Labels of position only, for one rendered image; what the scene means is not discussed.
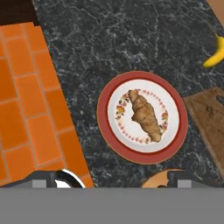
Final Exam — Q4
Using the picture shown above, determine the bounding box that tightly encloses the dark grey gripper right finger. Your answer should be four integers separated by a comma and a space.
167, 170, 221, 189

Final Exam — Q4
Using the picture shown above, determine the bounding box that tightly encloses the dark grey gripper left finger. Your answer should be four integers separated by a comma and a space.
6, 170, 57, 189

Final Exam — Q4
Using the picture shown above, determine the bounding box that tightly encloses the brown wooden cutting board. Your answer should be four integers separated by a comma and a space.
183, 86, 224, 181

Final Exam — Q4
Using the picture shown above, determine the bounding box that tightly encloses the black and white round object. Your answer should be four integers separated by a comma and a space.
54, 169, 87, 189

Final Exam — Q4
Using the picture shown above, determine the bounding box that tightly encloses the tan round pastry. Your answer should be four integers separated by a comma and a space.
141, 169, 186, 189

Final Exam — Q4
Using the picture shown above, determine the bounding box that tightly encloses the red rimmed floral plate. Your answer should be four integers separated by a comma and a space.
96, 70, 189, 165

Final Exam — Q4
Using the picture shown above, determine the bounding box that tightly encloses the yellow banana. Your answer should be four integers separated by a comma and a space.
202, 31, 224, 69

